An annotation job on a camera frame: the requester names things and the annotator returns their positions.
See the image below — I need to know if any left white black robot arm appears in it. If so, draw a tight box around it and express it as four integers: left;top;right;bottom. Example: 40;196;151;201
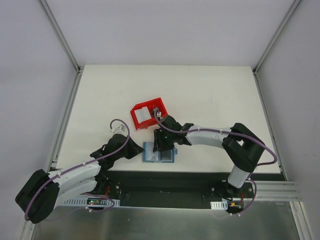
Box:
15;133;144;224

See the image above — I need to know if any right white cable duct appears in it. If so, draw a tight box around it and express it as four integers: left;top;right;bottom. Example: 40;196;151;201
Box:
210;200;228;211

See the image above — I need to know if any right aluminium frame post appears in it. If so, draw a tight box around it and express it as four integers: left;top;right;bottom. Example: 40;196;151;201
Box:
252;0;303;76

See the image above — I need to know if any aluminium frame post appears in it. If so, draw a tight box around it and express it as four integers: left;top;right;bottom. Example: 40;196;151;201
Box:
252;0;303;76
37;0;82;73

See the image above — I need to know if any left aluminium frame post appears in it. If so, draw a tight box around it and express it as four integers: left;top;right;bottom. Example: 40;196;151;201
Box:
37;0;82;73

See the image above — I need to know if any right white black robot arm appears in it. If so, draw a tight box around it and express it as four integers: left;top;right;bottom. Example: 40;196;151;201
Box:
153;115;265;198

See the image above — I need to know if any white cable duct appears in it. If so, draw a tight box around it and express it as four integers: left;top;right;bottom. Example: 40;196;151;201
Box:
60;196;120;208
210;200;228;211

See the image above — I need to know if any left white cable duct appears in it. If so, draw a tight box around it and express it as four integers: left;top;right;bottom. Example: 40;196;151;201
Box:
60;196;120;208

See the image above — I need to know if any red plastic bin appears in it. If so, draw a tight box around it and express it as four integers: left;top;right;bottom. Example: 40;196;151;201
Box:
130;97;168;130

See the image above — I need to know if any purple cable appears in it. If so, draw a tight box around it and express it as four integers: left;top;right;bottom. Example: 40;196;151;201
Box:
152;107;278;221
23;118;130;221

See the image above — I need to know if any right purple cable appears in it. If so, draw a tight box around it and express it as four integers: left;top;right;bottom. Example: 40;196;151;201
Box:
152;107;278;221

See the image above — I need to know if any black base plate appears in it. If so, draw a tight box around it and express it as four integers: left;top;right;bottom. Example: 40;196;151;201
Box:
91;170;254;209

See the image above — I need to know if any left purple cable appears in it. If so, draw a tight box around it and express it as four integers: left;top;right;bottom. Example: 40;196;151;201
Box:
23;118;130;221

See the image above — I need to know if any blue leather card holder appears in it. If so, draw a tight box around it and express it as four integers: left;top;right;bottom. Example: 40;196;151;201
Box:
142;142;178;164

